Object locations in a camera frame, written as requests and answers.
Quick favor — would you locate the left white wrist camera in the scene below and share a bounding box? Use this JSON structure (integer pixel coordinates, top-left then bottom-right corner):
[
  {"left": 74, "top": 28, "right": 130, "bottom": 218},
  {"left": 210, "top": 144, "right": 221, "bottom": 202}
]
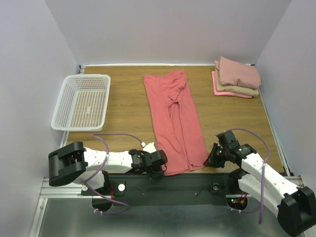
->
[{"left": 141, "top": 142, "right": 157, "bottom": 154}]

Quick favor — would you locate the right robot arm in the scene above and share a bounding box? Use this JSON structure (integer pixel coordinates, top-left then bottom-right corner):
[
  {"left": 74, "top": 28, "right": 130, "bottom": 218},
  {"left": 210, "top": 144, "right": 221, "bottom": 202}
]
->
[{"left": 204, "top": 130, "right": 316, "bottom": 237}]

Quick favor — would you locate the folded tan shirt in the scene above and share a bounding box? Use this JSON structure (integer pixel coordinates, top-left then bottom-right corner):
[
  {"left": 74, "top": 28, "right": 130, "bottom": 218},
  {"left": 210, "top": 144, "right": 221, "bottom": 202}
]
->
[{"left": 214, "top": 69, "right": 259, "bottom": 97}]

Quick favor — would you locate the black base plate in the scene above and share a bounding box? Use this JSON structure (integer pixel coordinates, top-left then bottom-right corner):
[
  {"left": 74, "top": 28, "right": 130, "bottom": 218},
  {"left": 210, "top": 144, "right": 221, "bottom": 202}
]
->
[{"left": 97, "top": 173, "right": 242, "bottom": 206}]

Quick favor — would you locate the aluminium frame rail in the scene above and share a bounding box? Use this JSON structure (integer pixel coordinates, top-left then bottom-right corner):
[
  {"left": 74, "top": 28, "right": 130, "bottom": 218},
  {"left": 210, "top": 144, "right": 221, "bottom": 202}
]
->
[{"left": 28, "top": 175, "right": 309, "bottom": 237}]

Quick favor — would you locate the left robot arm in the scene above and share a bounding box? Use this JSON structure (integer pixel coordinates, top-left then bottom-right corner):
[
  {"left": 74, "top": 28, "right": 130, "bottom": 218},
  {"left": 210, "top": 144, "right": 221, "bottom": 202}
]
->
[{"left": 48, "top": 141, "right": 168, "bottom": 195}]

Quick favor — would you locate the folded dusty pink shirt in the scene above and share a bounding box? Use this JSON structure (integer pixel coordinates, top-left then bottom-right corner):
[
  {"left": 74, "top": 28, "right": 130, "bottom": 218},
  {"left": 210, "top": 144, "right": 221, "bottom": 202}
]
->
[{"left": 214, "top": 56, "right": 261, "bottom": 89}]

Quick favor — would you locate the folded bright pink shirt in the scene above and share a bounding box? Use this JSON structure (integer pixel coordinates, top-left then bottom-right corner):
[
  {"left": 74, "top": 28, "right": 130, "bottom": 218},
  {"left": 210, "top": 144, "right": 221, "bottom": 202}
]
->
[{"left": 211, "top": 71, "right": 252, "bottom": 98}]

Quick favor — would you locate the white perforated plastic basket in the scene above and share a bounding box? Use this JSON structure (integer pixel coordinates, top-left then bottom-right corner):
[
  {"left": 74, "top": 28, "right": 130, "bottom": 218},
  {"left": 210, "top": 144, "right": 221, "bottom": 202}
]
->
[{"left": 51, "top": 74, "right": 111, "bottom": 132}]

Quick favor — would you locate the red t-shirt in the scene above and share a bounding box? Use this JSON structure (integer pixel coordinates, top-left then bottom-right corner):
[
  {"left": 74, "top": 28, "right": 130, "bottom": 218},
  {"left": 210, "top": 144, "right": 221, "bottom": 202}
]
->
[{"left": 143, "top": 71, "right": 208, "bottom": 176}]

